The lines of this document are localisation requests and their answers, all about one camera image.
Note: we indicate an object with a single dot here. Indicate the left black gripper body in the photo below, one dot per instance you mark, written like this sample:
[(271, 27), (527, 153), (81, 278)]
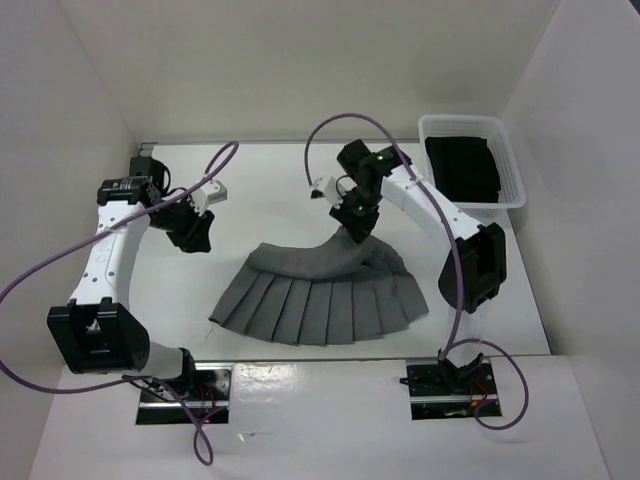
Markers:
[(182, 223)]

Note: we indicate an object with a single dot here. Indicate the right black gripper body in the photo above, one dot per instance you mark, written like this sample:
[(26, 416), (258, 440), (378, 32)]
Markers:
[(358, 210)]

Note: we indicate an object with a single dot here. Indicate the grey pleated skirt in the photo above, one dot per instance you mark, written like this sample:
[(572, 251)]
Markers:
[(337, 293)]

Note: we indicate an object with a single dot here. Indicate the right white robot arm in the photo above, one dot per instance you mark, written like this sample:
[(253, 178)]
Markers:
[(474, 268)]

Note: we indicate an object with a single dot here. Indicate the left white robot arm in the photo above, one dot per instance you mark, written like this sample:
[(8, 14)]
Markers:
[(95, 331)]

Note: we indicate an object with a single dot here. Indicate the black folded skirt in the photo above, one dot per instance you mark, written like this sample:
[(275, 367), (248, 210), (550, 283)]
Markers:
[(464, 169)]

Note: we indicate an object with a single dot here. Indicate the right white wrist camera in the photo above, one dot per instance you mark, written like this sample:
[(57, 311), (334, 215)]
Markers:
[(329, 189)]

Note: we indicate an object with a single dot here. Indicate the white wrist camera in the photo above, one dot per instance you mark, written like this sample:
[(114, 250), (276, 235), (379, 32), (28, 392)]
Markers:
[(329, 189), (210, 193)]

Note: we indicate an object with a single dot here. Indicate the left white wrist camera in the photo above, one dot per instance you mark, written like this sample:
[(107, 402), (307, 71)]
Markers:
[(210, 193)]

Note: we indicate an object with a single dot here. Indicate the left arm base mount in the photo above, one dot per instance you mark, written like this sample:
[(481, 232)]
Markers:
[(207, 398)]

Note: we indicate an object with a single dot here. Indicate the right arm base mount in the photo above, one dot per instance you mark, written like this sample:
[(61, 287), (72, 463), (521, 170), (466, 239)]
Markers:
[(431, 399)]

